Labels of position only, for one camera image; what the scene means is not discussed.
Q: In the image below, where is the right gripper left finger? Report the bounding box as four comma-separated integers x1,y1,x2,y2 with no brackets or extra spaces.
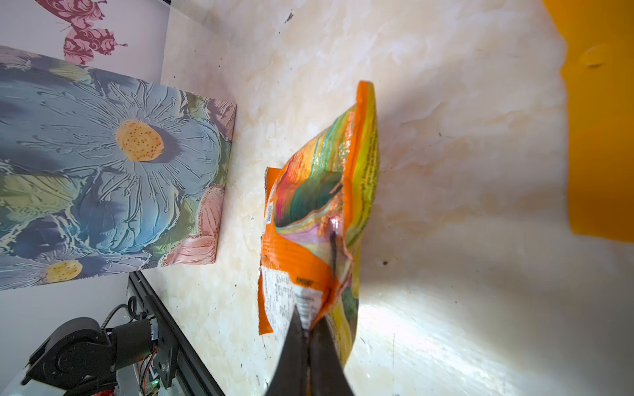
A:
265,308,308,396

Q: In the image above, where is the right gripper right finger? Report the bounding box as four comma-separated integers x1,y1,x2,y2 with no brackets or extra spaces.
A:
309,317,354,396

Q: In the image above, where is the orange white snack packet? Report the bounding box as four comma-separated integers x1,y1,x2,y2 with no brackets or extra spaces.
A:
258,81,379,363

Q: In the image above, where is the patterned paper gift bag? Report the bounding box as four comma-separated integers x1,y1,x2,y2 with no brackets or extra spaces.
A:
1,47,236,290

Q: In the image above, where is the yellow mango snack bag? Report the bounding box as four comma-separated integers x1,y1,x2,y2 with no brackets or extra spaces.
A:
544,1,633,243

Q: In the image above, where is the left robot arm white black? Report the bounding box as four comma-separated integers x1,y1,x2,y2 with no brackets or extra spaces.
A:
3,317,158,395

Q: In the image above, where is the black base frame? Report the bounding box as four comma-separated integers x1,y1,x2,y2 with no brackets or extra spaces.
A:
128,271,224,396

